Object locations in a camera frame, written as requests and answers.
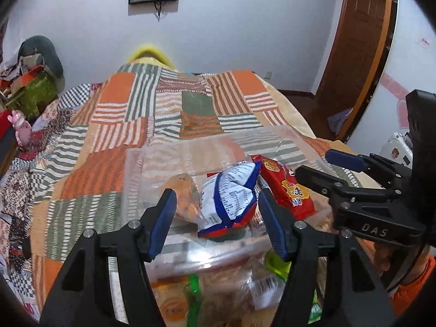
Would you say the red snack packet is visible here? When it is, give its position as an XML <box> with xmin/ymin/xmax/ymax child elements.
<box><xmin>250</xmin><ymin>154</ymin><xmax>316</xmax><ymax>220</ymax></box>

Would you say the blue red biscuit bag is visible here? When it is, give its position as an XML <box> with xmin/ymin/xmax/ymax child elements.
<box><xmin>197</xmin><ymin>162</ymin><xmax>261</xmax><ymax>238</ymax></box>

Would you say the clear bag of orange snacks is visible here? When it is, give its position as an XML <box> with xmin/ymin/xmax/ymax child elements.
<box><xmin>162</xmin><ymin>173</ymin><xmax>205</xmax><ymax>226</ymax></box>

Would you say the white sticker covered case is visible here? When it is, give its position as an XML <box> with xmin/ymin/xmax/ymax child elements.
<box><xmin>379</xmin><ymin>132</ymin><xmax>413</xmax><ymax>168</ymax></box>

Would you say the green edged clear snack bag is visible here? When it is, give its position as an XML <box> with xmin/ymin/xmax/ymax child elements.
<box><xmin>152</xmin><ymin>258</ymin><xmax>284</xmax><ymax>326</ymax></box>

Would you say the clear plastic storage bin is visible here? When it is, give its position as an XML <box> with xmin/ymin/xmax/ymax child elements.
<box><xmin>118</xmin><ymin>126</ymin><xmax>331</xmax><ymax>279</ymax></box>

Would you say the brown wooden door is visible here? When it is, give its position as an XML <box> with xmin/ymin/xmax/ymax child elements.
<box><xmin>313</xmin><ymin>0</ymin><xmax>392</xmax><ymax>140</ymax></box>

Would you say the patchwork orange green bedspread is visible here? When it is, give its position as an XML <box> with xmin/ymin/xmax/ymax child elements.
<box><xmin>0</xmin><ymin>62</ymin><xmax>376</xmax><ymax>320</ymax></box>

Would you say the pink plush toy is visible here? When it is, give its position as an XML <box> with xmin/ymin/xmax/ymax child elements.
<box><xmin>7</xmin><ymin>110</ymin><xmax>32</xmax><ymax>148</ymax></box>

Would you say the pile of clothes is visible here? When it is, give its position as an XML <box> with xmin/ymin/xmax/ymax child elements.
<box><xmin>1</xmin><ymin>35</ymin><xmax>64</xmax><ymax>120</ymax></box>

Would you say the yellow pillow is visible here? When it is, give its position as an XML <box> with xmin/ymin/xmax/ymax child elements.
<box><xmin>129</xmin><ymin>44</ymin><xmax>175</xmax><ymax>69</ymax></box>

